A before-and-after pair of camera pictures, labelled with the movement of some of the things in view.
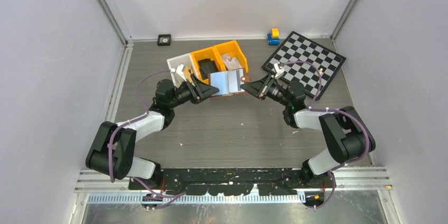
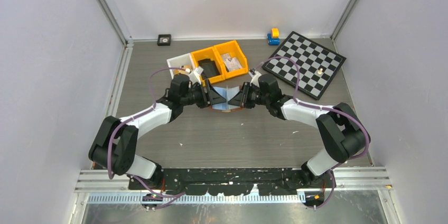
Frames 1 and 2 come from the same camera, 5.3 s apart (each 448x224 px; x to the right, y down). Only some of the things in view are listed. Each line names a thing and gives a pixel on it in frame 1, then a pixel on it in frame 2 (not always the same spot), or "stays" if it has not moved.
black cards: [206, 66] stays
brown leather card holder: [229, 83] -> [225, 99]
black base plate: [229, 181] stays
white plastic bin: [186, 60] stays
